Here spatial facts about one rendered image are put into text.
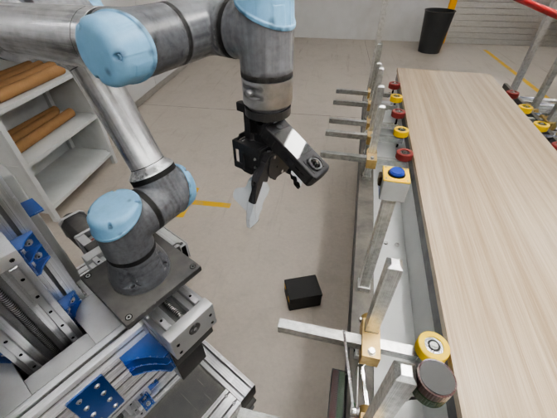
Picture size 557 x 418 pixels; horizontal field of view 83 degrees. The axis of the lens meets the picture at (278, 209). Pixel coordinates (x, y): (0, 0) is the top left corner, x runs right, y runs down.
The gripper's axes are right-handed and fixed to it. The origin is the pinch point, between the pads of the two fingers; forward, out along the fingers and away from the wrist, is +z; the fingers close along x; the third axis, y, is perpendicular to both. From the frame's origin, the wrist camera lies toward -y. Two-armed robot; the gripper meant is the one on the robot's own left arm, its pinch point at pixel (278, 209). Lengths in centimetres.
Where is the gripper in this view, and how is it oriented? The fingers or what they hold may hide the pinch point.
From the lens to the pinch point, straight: 60.3
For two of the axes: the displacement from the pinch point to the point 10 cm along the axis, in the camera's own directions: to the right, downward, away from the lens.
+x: -6.2, 5.1, -5.9
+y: -7.8, -4.1, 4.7
